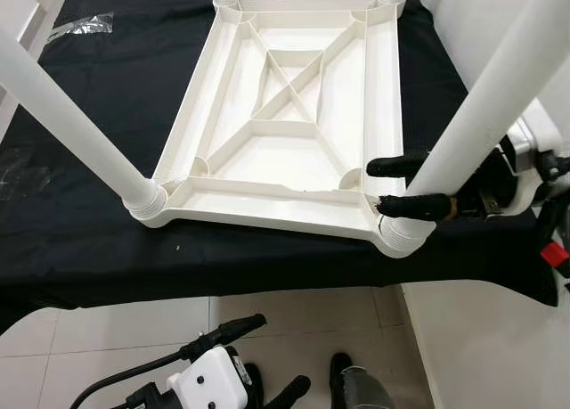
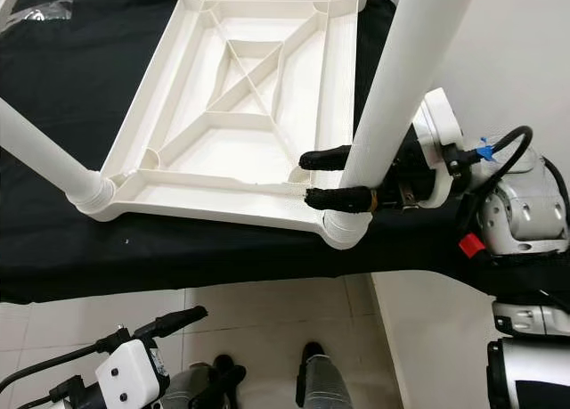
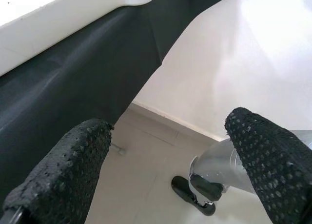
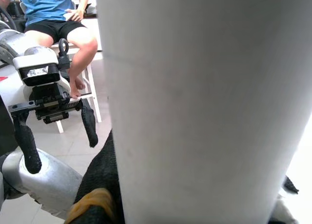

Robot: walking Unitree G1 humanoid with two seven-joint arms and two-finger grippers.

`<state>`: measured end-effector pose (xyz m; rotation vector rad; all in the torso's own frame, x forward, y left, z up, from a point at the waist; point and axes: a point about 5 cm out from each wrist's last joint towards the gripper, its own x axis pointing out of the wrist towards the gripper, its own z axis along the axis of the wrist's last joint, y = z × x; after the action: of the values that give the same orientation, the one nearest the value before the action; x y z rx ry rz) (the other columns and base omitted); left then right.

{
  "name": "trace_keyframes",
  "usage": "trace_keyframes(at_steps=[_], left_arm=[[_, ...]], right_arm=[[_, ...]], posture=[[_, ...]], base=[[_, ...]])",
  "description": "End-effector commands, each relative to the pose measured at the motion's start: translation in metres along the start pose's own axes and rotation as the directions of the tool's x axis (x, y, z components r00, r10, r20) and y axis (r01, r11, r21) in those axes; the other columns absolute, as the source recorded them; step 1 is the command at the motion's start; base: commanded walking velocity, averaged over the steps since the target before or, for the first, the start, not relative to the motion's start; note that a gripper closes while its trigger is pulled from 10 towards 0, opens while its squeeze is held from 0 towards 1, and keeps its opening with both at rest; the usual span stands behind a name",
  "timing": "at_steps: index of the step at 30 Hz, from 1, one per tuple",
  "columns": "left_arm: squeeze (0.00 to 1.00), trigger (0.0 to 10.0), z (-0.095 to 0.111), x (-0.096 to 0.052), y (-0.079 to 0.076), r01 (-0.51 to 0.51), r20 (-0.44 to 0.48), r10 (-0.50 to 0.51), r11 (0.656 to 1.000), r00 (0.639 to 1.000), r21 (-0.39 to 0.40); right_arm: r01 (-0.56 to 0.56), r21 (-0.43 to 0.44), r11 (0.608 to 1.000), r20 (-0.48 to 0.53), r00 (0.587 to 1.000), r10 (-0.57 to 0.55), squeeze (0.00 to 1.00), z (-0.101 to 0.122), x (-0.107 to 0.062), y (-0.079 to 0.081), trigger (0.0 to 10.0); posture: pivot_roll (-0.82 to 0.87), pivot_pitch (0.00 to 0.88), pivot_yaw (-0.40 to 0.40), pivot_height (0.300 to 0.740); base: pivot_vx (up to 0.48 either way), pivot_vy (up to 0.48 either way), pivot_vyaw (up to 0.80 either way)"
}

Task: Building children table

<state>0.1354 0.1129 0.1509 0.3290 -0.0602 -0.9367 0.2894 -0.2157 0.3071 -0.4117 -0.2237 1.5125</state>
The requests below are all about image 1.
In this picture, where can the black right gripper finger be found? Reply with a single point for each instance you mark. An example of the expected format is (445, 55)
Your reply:
(396, 166)
(414, 208)

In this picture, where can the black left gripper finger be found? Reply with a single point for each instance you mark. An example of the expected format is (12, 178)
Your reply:
(292, 393)
(227, 333)

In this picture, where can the black table cloth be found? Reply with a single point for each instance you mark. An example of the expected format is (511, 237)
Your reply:
(267, 266)

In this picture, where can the white plastic table top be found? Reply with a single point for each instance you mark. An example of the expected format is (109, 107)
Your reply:
(294, 159)

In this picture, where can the clear tape patch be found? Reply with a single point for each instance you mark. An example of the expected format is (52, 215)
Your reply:
(16, 173)

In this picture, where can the clear plastic wrap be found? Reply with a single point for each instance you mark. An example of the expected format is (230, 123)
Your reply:
(80, 28)

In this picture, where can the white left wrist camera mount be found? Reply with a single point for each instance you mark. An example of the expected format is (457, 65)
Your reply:
(209, 382)

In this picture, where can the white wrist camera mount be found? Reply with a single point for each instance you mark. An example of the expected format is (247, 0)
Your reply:
(209, 382)
(539, 133)

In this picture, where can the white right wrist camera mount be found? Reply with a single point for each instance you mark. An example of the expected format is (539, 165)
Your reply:
(539, 133)

